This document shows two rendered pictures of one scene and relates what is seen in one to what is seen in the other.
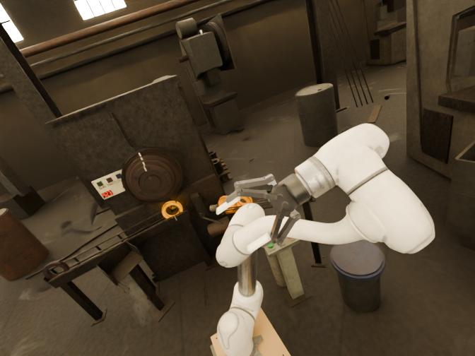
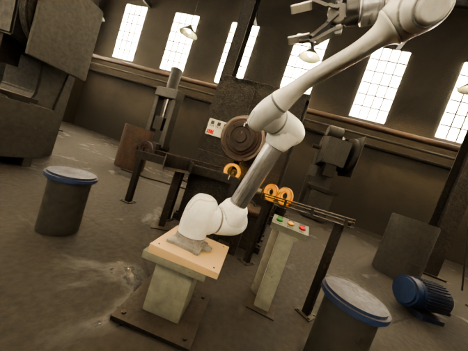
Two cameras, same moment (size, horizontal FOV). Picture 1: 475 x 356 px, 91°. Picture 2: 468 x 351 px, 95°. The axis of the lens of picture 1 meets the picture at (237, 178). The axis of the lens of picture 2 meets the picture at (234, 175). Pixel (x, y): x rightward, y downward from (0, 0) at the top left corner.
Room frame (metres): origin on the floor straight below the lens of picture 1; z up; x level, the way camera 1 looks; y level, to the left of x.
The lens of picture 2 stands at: (-0.26, -0.22, 0.89)
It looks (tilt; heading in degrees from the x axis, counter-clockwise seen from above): 4 degrees down; 22
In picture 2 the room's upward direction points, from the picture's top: 19 degrees clockwise
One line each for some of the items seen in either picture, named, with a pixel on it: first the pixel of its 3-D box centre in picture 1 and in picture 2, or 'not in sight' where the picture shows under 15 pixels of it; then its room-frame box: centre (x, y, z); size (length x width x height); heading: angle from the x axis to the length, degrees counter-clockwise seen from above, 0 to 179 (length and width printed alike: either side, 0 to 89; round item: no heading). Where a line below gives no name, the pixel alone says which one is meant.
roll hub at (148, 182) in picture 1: (153, 181); (240, 136); (1.73, 0.63, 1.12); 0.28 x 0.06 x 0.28; 98
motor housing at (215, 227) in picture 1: (227, 242); (243, 229); (1.74, 0.30, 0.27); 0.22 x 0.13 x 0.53; 98
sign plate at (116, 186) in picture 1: (112, 184); (218, 128); (1.89, 1.00, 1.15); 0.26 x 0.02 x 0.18; 98
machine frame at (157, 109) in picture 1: (165, 180); (244, 162); (2.25, 0.71, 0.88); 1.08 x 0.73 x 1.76; 98
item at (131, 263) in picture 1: (139, 285); (168, 192); (1.51, 1.09, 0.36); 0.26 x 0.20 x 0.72; 133
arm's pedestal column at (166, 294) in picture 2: not in sight; (175, 281); (0.73, 0.30, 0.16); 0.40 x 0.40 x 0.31; 16
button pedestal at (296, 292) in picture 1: (288, 268); (276, 264); (1.19, -0.13, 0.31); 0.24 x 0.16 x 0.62; 98
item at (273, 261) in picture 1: (276, 260); (269, 260); (1.34, -0.07, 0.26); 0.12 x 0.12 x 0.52
